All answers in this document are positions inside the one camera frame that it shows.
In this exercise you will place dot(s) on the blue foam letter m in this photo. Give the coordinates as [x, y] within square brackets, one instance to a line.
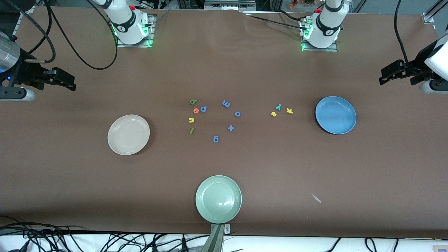
[226, 104]

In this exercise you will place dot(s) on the blue foam letter p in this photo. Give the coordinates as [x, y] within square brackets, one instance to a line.
[202, 109]

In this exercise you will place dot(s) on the green round plate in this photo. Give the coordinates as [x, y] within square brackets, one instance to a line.
[218, 199]

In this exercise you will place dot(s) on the blue round plate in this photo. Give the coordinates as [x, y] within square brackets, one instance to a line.
[336, 115]

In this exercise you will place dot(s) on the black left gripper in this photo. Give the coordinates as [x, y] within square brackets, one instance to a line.
[417, 66]

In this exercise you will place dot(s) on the orange background object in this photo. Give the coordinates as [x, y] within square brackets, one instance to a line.
[294, 3]

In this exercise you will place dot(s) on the beige round plate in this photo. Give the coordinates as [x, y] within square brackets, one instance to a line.
[128, 134]

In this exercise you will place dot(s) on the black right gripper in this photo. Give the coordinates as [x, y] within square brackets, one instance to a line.
[25, 71]

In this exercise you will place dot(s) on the white tape scrap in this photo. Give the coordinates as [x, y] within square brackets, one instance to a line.
[316, 198]

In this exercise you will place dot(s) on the grey camera mount pole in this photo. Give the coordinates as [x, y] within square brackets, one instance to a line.
[215, 241]

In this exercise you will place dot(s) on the black metal frame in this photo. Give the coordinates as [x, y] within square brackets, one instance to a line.
[190, 4]

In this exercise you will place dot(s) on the grey metal bracket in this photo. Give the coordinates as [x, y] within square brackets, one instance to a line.
[227, 5]

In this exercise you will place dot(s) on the brown paper table cover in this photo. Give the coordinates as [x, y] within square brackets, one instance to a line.
[70, 175]

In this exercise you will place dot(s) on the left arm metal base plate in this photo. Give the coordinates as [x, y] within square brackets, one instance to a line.
[316, 50]

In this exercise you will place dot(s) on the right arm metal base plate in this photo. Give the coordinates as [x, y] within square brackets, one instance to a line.
[151, 21]

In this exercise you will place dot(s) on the beige box corner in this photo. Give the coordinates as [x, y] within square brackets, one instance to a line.
[441, 249]

